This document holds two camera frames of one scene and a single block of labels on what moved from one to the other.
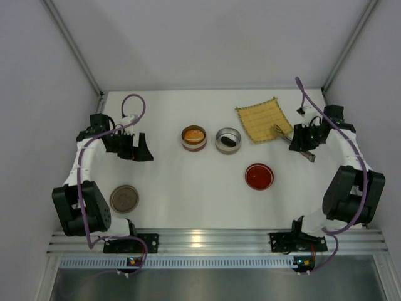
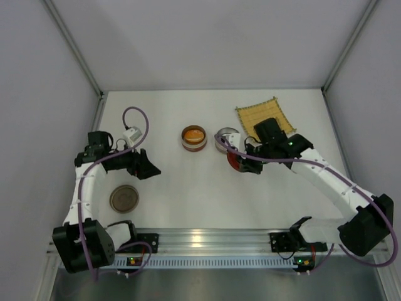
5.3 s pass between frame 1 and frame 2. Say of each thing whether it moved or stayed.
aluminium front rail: stayed
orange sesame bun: stayed
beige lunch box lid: stayed
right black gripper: moved
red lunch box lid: moved
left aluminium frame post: stayed
